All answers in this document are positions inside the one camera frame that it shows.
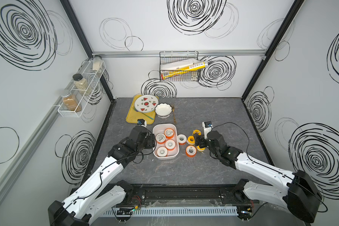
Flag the orange sealing tape roll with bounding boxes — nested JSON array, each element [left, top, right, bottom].
[[155, 133, 166, 144], [164, 128, 175, 139], [165, 139, 176, 151]]

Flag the yellow tape roll end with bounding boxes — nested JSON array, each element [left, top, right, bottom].
[[192, 130, 202, 136]]

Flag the yellow tape roll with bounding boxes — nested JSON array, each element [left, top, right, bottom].
[[187, 136, 195, 146]]

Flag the orange tape roll front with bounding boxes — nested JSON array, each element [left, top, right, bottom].
[[186, 146, 197, 158]]

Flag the white plastic storage box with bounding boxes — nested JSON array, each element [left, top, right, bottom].
[[152, 123, 179, 160]]

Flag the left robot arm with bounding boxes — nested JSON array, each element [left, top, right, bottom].
[[48, 125, 156, 226]]

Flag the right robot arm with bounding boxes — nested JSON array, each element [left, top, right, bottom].
[[194, 131, 322, 223]]

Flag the yellow white foil box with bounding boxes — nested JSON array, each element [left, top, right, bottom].
[[160, 58, 208, 80]]

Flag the yellow plastic tray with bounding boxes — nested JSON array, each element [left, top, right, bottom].
[[126, 94, 156, 125]]

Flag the iridescent blue-green fork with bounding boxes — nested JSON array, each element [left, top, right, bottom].
[[133, 108, 155, 120]]

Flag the watermelon pattern plate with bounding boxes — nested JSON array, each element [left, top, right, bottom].
[[134, 95, 159, 113]]

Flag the white scalloped bowl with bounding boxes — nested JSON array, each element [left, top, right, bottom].
[[155, 103, 172, 119]]

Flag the gold ornate fork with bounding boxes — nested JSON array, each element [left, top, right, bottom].
[[171, 104, 177, 125]]

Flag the spice jar brown contents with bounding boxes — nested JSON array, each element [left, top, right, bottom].
[[60, 89, 82, 112]]

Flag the spice jar black lid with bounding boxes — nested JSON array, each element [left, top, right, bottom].
[[72, 73, 92, 96]]

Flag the spice jar far white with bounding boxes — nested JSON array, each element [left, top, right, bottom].
[[92, 55, 103, 73]]

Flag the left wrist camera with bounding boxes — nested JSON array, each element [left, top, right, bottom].
[[137, 119, 147, 127]]

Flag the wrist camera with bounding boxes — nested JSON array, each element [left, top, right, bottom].
[[202, 121, 213, 139], [137, 119, 147, 127]]

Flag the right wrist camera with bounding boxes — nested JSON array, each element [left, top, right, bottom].
[[202, 121, 213, 139]]

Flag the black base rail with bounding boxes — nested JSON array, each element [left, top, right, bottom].
[[107, 183, 296, 204]]

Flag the white wire spice rack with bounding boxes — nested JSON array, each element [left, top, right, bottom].
[[57, 59, 106, 123]]

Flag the white slotted cable duct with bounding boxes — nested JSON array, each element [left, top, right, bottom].
[[98, 206, 240, 218]]

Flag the black wire wall basket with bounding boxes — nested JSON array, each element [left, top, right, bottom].
[[159, 51, 199, 82]]

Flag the silver horizontal wall rail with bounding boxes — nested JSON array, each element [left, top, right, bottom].
[[92, 50, 266, 58]]

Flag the black vertical frame post left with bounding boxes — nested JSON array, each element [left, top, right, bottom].
[[60, 0, 116, 103]]

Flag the black vertical frame post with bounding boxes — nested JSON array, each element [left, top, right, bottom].
[[241, 0, 305, 102], [60, 0, 116, 103]]

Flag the silver left wall rail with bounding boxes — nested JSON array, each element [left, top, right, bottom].
[[0, 81, 68, 204]]

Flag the black vertical frame post right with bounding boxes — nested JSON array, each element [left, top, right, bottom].
[[241, 0, 305, 102]]

